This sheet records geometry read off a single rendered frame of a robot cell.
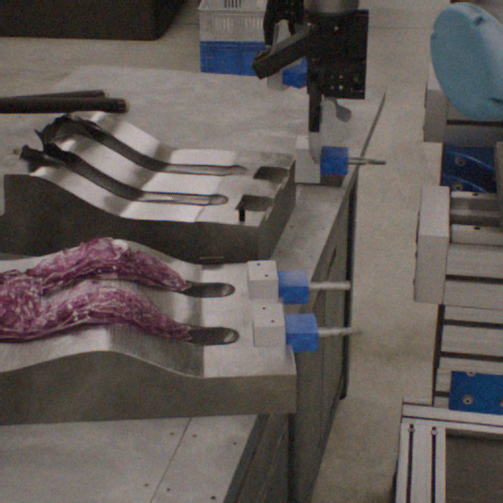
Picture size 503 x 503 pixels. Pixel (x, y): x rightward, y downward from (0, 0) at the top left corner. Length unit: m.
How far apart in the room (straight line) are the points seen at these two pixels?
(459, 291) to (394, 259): 1.99
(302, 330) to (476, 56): 0.39
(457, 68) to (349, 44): 0.40
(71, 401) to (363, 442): 1.34
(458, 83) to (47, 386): 0.55
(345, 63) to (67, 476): 0.66
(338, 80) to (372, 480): 1.14
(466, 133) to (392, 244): 1.66
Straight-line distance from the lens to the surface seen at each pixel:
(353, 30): 1.38
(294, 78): 1.80
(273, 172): 1.55
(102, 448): 1.12
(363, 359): 2.67
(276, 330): 1.16
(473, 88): 1.00
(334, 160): 1.44
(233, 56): 4.59
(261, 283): 1.25
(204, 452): 1.10
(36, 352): 1.14
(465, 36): 0.99
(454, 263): 1.14
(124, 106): 2.03
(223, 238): 1.38
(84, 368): 1.12
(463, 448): 2.07
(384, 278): 3.04
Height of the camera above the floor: 1.50
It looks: 28 degrees down
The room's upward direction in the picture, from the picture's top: 1 degrees counter-clockwise
